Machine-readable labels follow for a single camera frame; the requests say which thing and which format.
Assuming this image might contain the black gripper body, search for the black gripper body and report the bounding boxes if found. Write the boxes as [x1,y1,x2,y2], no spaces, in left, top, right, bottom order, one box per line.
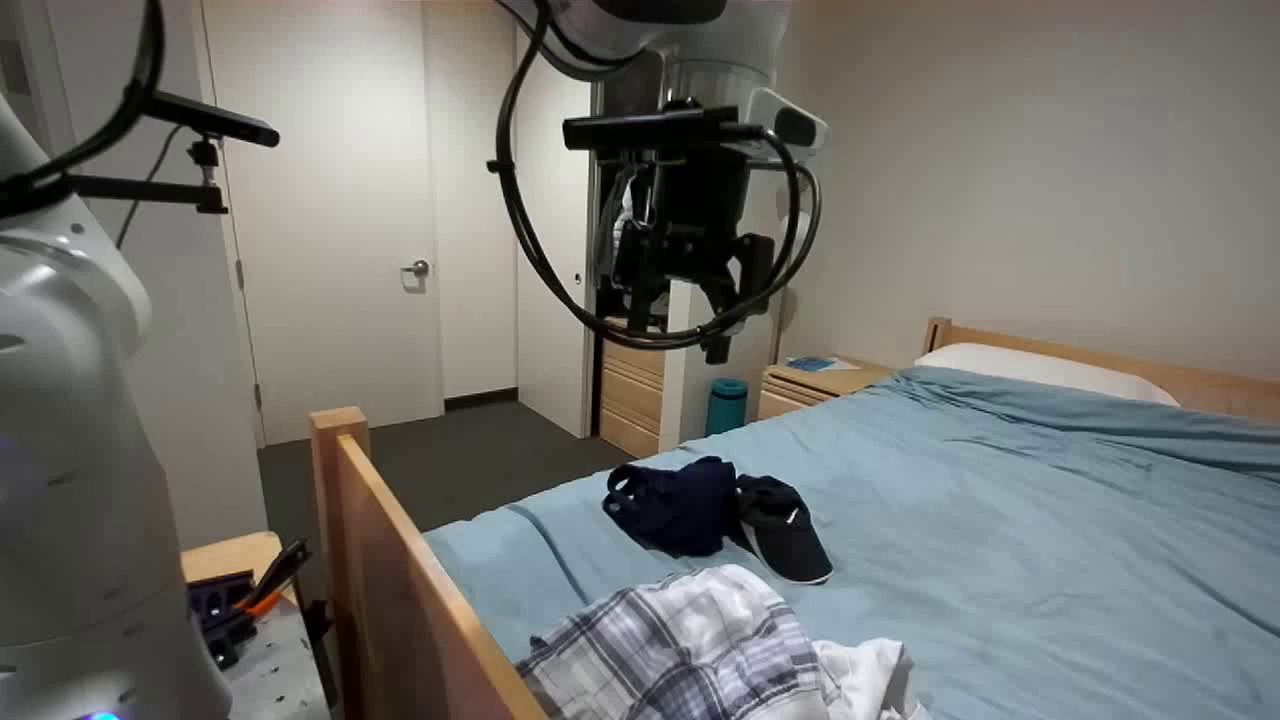
[608,137,783,290]

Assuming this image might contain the black clothing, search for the black clothing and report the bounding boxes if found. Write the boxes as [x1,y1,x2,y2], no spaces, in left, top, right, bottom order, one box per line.
[600,452,747,562]

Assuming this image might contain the white open closet door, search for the white open closet door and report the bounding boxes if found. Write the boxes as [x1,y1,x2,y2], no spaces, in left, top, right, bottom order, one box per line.
[511,22,600,445]

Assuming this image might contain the light wood dresser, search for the light wood dresser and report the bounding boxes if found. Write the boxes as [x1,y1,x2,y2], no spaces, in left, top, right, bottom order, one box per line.
[592,328,693,462]

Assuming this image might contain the teal bottle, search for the teal bottle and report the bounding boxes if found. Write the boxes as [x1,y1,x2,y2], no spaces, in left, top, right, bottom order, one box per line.
[701,375,757,438]

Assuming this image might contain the light wood nightstand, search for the light wood nightstand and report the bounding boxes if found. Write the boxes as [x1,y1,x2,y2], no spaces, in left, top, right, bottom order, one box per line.
[750,346,899,425]

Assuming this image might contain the black cap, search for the black cap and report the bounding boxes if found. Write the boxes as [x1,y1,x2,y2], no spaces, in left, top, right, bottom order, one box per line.
[726,466,838,586]

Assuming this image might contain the white pillow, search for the white pillow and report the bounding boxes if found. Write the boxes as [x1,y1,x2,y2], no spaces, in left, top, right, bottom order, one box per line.
[911,339,1184,411]

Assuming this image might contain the white room door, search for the white room door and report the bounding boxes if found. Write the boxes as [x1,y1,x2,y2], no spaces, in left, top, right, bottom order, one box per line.
[194,0,449,449]

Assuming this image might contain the plaid shirt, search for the plaid shirt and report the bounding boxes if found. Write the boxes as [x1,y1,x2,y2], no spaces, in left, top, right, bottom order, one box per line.
[511,560,838,720]

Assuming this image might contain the wooden footboard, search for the wooden footboard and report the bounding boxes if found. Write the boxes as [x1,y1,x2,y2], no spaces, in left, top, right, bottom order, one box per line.
[305,405,553,720]

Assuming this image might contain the white cloth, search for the white cloth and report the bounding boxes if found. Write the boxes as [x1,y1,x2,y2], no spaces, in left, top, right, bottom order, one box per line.
[809,633,930,720]

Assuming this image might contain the wooden headboard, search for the wooden headboard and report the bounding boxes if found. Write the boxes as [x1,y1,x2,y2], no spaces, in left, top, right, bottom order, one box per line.
[923,314,1280,428]

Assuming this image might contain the black tool set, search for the black tool set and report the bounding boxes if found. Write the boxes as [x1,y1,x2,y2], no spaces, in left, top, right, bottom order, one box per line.
[184,567,266,672]

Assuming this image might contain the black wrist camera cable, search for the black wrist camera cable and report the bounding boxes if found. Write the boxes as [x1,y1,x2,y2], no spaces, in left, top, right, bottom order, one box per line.
[485,0,828,367]

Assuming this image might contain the orange handled pliers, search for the orange handled pliers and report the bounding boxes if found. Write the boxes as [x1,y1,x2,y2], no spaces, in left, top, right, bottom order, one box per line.
[226,535,319,626]

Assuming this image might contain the black camera on stand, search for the black camera on stand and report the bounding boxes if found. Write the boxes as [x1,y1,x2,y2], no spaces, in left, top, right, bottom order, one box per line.
[76,83,282,218]

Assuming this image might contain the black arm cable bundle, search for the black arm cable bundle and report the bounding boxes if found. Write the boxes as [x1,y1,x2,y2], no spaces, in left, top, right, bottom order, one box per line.
[0,0,172,218]

